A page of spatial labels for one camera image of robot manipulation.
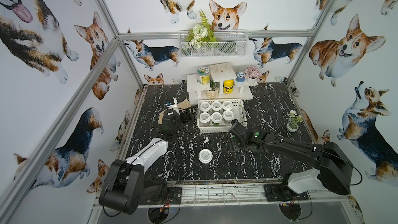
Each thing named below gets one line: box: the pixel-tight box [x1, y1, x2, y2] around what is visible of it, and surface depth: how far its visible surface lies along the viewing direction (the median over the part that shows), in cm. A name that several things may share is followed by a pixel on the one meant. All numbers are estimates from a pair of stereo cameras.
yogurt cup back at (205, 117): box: [199, 112, 211, 127], surface depth 97 cm
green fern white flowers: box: [185, 8, 218, 49], surface depth 82 cm
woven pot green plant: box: [205, 79, 220, 99], surface depth 112 cm
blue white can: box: [235, 66, 246, 83], surface depth 100 cm
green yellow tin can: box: [196, 66, 211, 86], surface depth 99 cm
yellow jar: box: [222, 79, 234, 94], surface depth 112 cm
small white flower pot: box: [286, 109, 304, 133], surface depth 94 cm
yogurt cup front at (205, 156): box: [197, 148, 213, 164], surface depth 81 cm
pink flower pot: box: [244, 64, 263, 85], surface depth 97 cm
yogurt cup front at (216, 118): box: [210, 111, 223, 126], surface depth 97 cm
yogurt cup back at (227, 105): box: [221, 100, 234, 111], surface depth 102 cm
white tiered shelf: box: [186, 62, 258, 106], surface depth 108 cm
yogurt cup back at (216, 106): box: [210, 101, 223, 111], surface depth 102 cm
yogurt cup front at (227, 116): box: [222, 109, 235, 125], surface depth 97 cm
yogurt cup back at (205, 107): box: [199, 101, 212, 112], surface depth 102 cm
